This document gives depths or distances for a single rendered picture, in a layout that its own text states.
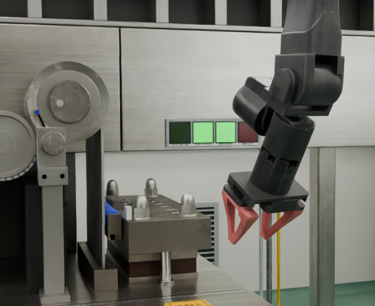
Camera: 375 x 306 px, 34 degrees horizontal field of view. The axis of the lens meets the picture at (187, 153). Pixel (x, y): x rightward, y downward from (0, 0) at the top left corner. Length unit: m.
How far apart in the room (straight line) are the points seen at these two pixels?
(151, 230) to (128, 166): 2.74
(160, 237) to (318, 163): 0.81
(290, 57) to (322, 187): 1.12
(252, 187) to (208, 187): 3.19
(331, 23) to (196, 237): 0.54
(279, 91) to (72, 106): 0.47
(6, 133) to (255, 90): 0.49
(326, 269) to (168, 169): 2.18
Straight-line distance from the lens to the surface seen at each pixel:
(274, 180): 0.83
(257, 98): 0.85
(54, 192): 1.10
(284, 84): 0.76
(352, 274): 4.58
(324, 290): 1.93
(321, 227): 1.88
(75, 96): 1.12
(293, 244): 4.31
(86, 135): 1.14
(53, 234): 1.11
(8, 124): 1.14
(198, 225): 1.17
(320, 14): 0.78
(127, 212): 1.15
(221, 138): 1.55
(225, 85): 1.56
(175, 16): 1.62
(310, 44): 0.77
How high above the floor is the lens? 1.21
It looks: 3 degrees down
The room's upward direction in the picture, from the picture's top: straight up
